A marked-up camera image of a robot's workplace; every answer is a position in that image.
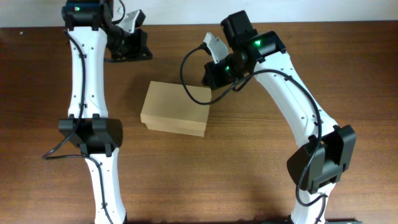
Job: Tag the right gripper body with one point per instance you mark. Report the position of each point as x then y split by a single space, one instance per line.
226 70

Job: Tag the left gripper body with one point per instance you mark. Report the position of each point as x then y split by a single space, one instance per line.
127 45

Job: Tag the brown cardboard box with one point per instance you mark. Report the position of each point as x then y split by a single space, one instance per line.
168 108

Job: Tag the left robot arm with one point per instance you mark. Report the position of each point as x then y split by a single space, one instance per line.
92 31

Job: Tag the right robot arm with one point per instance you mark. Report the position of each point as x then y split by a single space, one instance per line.
324 150

